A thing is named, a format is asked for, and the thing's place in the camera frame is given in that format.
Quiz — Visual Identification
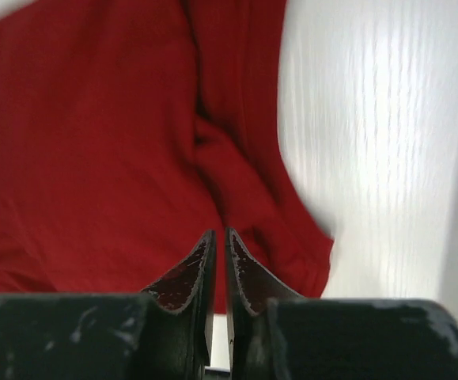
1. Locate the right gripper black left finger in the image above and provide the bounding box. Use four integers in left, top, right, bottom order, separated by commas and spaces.
0, 230, 216, 379

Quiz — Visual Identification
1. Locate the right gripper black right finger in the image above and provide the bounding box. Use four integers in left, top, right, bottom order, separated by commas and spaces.
225, 228, 458, 379

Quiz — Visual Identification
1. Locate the red t shirt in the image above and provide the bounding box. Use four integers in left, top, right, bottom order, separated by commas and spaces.
0, 1, 333, 297

